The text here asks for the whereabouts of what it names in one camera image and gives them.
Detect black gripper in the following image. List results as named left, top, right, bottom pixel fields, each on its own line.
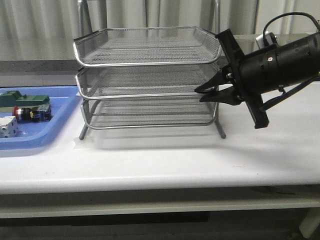
left=194, top=28, right=269, bottom=129

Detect silver mesh tray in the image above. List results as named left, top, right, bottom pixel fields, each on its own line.
left=80, top=97, right=219, bottom=130
left=73, top=26, right=222, bottom=68
left=75, top=63, right=219, bottom=100

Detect red emergency stop button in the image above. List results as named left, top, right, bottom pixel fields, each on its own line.
left=12, top=104, right=52, bottom=122

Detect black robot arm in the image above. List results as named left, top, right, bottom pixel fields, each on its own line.
left=194, top=29, right=320, bottom=129

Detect grey stone counter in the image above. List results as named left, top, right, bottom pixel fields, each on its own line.
left=0, top=33, right=320, bottom=76

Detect white table leg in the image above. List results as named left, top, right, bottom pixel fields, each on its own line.
left=299, top=207, right=320, bottom=239

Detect blue plastic tray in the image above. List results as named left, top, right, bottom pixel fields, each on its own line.
left=0, top=85, right=81, bottom=156

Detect green terminal block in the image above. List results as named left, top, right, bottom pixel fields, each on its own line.
left=0, top=90, right=50, bottom=108

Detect white contact block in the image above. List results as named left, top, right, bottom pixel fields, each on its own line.
left=0, top=116, right=19, bottom=138

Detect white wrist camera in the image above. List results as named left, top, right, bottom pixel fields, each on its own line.
left=255, top=31, right=278, bottom=49

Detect black cable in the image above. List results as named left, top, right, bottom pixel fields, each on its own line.
left=262, top=11, right=320, bottom=48

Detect grey metal rack frame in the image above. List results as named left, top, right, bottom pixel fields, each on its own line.
left=73, top=0, right=226, bottom=139

